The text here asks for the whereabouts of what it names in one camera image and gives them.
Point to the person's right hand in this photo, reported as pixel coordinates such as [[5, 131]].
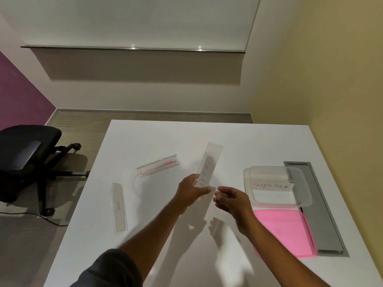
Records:
[[239, 206]]

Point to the person's left hand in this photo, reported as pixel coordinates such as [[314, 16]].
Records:
[[185, 194]]

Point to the person's left fingers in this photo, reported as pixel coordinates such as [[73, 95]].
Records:
[[201, 192]]

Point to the person's right fingers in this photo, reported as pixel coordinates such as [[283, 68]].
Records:
[[223, 195]]

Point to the clear plastic label holder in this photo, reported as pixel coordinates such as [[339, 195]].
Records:
[[211, 159], [119, 209]]

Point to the person's left forearm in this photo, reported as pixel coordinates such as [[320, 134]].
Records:
[[155, 233]]

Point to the person's right forearm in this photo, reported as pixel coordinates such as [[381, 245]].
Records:
[[275, 257]]

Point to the white handwritten paper strip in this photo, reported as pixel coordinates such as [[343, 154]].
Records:
[[273, 186], [207, 171]]

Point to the clear label holder red print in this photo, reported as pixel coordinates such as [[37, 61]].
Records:
[[158, 166]]

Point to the clear plastic container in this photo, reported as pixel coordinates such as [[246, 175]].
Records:
[[302, 194]]

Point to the flat clear plastic label holder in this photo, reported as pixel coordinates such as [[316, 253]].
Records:
[[119, 209]]

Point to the dark grey sleeve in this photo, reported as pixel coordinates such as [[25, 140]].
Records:
[[113, 271]]

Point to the black office chair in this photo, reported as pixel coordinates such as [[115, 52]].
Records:
[[27, 155]]

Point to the white wall board with ledge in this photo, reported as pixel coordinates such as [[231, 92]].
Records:
[[143, 23]]

